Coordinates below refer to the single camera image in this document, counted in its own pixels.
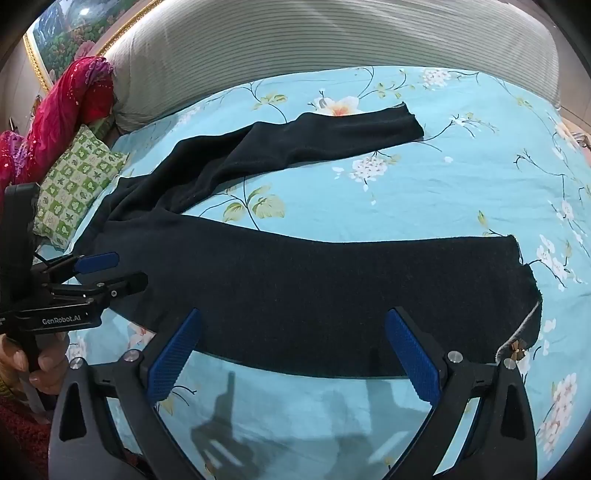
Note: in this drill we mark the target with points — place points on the floral light blue bedsheet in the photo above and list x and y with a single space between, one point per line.
415 194

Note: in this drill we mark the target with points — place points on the person's left forearm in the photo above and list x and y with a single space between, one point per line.
21 434

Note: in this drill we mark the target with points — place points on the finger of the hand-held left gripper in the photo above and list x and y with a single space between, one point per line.
97 262
120 285

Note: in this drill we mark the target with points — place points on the pink sequined cloth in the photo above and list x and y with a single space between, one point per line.
10 157

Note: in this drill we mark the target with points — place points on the gold framed landscape painting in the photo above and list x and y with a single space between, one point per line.
64 41

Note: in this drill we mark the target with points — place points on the person's left hand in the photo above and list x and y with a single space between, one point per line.
53 364

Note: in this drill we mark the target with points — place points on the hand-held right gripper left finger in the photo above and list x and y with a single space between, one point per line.
175 355

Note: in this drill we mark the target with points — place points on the green checked pillow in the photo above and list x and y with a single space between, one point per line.
76 184

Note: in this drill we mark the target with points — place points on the black pants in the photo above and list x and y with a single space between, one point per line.
300 290

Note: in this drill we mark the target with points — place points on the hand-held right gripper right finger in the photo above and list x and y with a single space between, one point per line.
411 355

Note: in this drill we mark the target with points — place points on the grey striped headboard cushion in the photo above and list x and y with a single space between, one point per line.
300 41

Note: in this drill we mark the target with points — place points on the red sequined cloth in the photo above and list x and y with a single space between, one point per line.
74 101

